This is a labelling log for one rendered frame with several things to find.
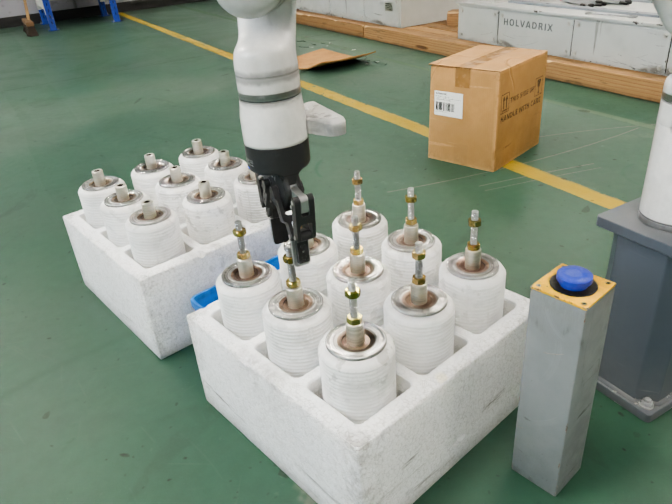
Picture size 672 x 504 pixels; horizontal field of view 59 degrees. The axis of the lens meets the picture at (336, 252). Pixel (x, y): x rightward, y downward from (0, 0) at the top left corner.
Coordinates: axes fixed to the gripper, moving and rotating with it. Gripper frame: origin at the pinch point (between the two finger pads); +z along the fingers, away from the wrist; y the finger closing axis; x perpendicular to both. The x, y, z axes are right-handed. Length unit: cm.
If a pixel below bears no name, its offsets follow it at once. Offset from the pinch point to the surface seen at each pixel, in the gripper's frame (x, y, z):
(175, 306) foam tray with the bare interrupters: -12.5, -33.3, 24.9
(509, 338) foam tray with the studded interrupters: 26.7, 12.2, 18.5
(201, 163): 4, -66, 11
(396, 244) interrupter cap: 19.8, -6.8, 9.6
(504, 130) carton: 95, -69, 24
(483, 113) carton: 89, -71, 18
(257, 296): -3.5, -7.2, 11.0
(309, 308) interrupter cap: 0.9, 1.8, 9.4
